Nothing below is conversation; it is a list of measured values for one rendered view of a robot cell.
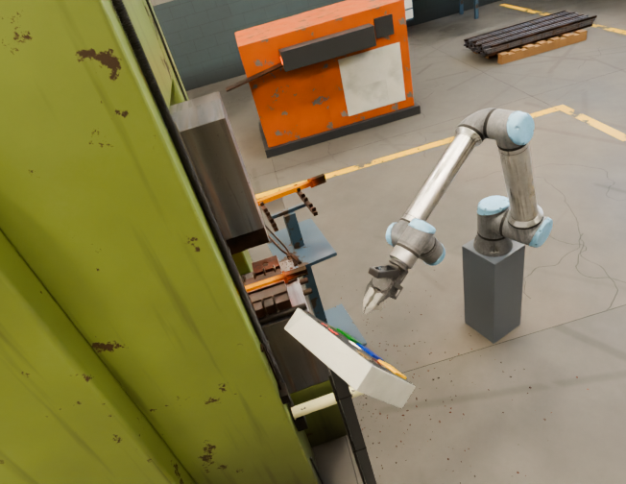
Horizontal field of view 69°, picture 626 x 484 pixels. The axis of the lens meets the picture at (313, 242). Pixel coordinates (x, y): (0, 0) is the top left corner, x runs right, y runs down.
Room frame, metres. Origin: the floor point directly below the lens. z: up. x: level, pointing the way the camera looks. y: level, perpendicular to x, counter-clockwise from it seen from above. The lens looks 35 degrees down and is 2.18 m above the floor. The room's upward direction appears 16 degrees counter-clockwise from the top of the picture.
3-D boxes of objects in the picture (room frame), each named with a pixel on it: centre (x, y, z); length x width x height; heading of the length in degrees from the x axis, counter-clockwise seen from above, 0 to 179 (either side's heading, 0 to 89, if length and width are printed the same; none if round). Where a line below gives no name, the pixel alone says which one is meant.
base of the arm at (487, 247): (1.77, -0.90, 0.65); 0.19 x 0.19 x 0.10
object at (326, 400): (1.13, 0.04, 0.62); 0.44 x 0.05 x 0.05; 94
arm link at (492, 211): (1.77, -0.90, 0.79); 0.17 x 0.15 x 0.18; 31
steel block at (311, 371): (1.50, 0.38, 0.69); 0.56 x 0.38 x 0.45; 94
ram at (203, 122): (1.49, 0.37, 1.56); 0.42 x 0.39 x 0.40; 94
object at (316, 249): (2.04, 0.08, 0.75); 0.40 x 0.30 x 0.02; 11
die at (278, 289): (1.45, 0.37, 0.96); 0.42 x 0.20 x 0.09; 94
